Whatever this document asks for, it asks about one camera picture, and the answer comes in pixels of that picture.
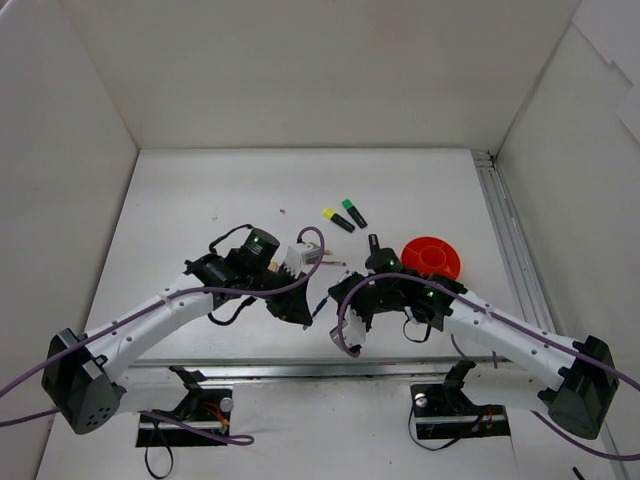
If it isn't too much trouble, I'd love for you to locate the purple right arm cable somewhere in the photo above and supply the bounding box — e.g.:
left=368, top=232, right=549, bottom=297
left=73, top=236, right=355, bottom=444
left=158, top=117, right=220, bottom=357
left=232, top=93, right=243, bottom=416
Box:
left=334, top=272, right=640, bottom=464

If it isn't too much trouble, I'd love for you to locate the green highlighter marker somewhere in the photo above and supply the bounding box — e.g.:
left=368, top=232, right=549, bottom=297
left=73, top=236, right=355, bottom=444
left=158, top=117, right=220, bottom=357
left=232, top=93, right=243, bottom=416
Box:
left=341, top=199, right=368, bottom=229

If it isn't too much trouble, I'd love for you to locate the blue highlighter marker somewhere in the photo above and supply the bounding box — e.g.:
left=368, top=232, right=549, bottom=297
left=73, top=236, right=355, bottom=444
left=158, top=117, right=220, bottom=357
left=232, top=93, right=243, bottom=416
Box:
left=368, top=233, right=381, bottom=255

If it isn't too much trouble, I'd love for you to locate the aluminium right side rail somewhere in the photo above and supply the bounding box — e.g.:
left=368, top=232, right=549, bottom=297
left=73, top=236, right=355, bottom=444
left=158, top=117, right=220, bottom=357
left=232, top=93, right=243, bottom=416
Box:
left=471, top=150, right=556, bottom=333

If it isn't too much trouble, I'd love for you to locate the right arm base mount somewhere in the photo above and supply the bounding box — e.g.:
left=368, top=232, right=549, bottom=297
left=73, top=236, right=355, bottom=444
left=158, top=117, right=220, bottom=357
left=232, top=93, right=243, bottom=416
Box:
left=407, top=360, right=511, bottom=452

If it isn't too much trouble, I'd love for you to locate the orange round organizer container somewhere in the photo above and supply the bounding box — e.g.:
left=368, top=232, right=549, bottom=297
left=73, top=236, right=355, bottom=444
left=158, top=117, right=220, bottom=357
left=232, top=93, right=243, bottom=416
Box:
left=400, top=236, right=461, bottom=280

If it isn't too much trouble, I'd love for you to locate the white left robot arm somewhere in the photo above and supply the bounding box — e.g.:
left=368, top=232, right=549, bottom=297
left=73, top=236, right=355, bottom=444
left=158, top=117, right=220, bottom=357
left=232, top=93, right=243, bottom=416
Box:
left=41, top=228, right=325, bottom=435

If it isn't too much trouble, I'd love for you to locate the aluminium front rail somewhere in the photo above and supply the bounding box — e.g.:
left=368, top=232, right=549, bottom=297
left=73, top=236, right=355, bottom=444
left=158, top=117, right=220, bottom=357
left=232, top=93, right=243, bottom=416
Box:
left=127, top=357, right=501, bottom=381

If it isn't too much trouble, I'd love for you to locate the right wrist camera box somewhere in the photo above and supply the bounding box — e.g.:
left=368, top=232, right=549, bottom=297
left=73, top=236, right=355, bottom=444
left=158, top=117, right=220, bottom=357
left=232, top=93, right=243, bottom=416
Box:
left=329, top=307, right=367, bottom=358

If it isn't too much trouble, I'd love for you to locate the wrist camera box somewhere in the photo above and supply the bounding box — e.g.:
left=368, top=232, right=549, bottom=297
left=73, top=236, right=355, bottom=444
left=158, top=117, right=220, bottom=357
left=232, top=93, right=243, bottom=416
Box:
left=329, top=307, right=367, bottom=358
left=282, top=242, right=323, bottom=278

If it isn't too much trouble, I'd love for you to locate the yellow highlighter marker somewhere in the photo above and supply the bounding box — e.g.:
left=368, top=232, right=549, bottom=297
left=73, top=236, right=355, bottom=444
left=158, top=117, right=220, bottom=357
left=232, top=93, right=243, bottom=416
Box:
left=322, top=208, right=355, bottom=233

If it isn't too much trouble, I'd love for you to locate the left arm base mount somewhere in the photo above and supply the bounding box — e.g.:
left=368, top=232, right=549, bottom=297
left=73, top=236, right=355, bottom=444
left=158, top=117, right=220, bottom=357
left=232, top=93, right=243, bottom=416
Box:
left=135, top=366, right=233, bottom=448

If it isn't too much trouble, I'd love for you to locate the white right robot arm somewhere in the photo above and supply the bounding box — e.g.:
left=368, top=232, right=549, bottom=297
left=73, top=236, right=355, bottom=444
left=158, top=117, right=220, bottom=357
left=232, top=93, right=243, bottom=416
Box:
left=328, top=248, right=619, bottom=440

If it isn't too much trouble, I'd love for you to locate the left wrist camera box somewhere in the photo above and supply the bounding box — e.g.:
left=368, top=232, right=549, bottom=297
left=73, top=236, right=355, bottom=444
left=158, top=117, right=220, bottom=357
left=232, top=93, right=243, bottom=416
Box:
left=282, top=242, right=323, bottom=278

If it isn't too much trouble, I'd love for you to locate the blue ballpoint pen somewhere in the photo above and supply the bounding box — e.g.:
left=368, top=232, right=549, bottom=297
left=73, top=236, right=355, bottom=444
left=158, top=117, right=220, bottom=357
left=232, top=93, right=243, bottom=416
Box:
left=300, top=281, right=331, bottom=331

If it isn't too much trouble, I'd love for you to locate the aluminium rail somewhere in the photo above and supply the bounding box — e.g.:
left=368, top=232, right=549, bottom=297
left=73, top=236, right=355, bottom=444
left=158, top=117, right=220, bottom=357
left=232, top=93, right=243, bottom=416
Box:
left=127, top=357, right=501, bottom=381
left=471, top=150, right=556, bottom=333

